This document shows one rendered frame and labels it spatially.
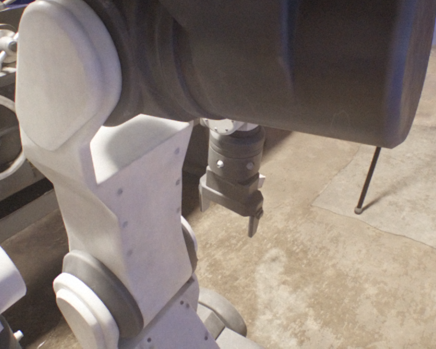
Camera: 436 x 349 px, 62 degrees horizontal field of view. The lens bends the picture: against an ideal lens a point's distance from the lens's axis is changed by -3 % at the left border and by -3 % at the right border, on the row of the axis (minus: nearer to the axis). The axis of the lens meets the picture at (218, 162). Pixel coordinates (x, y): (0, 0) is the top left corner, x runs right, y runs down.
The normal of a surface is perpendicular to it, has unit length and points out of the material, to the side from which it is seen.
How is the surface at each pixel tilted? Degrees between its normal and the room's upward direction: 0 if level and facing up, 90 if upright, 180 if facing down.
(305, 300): 0
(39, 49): 90
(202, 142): 90
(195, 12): 90
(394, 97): 96
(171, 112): 120
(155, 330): 60
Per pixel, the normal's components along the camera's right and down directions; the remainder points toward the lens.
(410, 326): -0.11, -0.86
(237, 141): 0.00, -0.14
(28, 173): 0.78, 0.24
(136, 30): 0.18, 0.29
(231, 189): -0.56, 0.47
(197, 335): 0.66, -0.25
